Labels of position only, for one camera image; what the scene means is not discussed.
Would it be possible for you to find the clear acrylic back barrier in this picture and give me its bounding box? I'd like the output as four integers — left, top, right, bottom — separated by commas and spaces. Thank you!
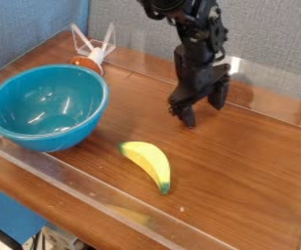
88, 27, 301, 133

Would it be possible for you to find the yellow wedge object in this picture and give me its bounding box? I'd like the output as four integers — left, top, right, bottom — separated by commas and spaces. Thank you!
120, 142, 172, 194

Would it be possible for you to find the blue bowl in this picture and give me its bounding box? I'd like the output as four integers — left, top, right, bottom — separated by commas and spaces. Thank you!
0, 63, 109, 152

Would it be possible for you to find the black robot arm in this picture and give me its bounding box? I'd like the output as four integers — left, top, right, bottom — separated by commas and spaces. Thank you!
138, 0, 230, 128

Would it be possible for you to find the clear acrylic barrier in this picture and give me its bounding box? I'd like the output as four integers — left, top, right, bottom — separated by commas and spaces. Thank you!
88, 27, 301, 133
0, 136, 237, 250

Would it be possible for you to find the clear acrylic front barrier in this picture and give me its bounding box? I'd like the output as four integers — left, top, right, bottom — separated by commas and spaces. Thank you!
0, 136, 237, 250

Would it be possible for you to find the orange white plunger toy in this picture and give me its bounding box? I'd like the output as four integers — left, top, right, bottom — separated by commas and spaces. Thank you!
70, 48, 104, 75

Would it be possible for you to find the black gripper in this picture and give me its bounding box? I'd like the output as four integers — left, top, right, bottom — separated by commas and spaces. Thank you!
169, 63, 230, 128

